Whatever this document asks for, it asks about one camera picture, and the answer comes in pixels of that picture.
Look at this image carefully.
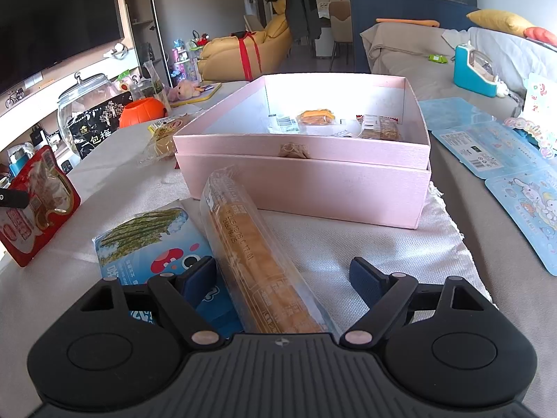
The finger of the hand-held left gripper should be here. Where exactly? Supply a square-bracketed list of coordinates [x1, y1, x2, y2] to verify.
[0, 189, 29, 210]

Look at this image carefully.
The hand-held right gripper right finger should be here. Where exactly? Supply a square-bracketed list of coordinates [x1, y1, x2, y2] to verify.
[339, 257, 500, 352]

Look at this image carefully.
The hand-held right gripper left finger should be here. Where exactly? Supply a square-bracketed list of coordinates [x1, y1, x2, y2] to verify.
[78, 255, 223, 352]

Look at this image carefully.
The red snack bag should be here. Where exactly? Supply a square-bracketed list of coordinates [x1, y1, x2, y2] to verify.
[0, 145, 82, 268]

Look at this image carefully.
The long rice cracker pack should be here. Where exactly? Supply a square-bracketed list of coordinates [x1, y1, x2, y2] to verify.
[199, 165, 344, 340]

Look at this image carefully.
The blue seaweed snack packet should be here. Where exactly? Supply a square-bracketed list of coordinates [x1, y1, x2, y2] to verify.
[92, 200, 244, 340]

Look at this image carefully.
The pink cardboard box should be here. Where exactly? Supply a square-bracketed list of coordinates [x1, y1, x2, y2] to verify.
[173, 74, 432, 230]

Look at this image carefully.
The clear snack packet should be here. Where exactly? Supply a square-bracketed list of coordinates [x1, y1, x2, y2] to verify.
[331, 119, 364, 138]

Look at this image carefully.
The brown nut bar packet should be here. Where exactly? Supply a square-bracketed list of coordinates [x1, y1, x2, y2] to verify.
[356, 114, 401, 142]

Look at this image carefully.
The orange pastry packet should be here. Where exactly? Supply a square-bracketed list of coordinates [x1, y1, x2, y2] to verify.
[297, 108, 337, 127]

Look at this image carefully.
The clear white label packet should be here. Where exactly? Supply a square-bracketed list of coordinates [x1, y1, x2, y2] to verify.
[267, 113, 303, 135]

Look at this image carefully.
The white woven cloth mat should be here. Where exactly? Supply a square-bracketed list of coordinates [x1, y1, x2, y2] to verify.
[87, 174, 494, 340]

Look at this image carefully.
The black plum bag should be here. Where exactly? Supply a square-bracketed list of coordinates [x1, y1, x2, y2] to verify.
[70, 100, 127, 160]

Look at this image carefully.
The round glass jar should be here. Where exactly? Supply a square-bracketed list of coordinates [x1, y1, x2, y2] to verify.
[57, 72, 127, 160]

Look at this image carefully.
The brown cake packet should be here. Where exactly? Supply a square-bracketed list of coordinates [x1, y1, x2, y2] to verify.
[139, 115, 205, 167]

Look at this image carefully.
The orange pumpkin bucket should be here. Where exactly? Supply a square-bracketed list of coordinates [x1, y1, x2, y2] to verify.
[118, 98, 171, 129]

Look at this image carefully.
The blue barcode card pack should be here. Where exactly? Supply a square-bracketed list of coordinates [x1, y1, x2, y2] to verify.
[431, 121, 544, 179]

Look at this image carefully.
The blue cartoon card pack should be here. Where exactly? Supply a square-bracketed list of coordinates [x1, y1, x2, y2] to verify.
[484, 168, 557, 277]

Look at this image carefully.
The yellow picture book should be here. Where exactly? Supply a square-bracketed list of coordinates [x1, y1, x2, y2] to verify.
[170, 82, 223, 107]

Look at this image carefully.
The black television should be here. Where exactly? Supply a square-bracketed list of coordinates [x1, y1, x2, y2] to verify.
[0, 0, 125, 96]

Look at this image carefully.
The pink plush toy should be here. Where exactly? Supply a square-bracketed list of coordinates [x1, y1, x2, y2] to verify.
[167, 79, 202, 103]

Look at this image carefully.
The plain light blue card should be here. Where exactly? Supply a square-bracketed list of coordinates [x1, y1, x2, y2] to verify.
[418, 97, 501, 133]

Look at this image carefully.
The white side table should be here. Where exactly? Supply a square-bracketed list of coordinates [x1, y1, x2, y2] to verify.
[170, 79, 251, 116]

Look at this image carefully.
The colourful toy set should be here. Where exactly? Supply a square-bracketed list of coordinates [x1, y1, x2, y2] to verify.
[171, 37, 192, 83]

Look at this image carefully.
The yellow lounge chair red ribbon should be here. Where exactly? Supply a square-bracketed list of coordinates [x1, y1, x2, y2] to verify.
[197, 0, 293, 83]

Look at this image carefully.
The white shelf unit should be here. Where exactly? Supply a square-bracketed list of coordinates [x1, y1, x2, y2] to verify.
[117, 0, 172, 88]

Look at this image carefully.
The grey covered sofa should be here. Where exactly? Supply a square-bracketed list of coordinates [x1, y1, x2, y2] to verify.
[360, 22, 557, 314]

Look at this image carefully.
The teal toy machine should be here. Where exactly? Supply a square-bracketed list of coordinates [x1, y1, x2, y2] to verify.
[453, 40, 508, 98]

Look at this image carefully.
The colourful cartoon card pack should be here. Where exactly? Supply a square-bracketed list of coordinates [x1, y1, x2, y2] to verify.
[505, 72, 557, 157]

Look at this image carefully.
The beige dining chair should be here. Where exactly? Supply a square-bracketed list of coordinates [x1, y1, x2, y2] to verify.
[327, 1, 352, 70]

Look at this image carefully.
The long orange cushion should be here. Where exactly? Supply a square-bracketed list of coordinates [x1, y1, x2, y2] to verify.
[375, 18, 440, 28]

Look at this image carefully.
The dark hanging coat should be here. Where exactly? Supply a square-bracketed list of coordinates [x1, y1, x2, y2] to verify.
[263, 0, 323, 41]

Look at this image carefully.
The yellow pillow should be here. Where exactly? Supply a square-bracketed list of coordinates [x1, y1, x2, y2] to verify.
[466, 9, 535, 38]

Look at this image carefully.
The orange pillow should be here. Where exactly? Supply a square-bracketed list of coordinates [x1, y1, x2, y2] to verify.
[524, 26, 557, 46]

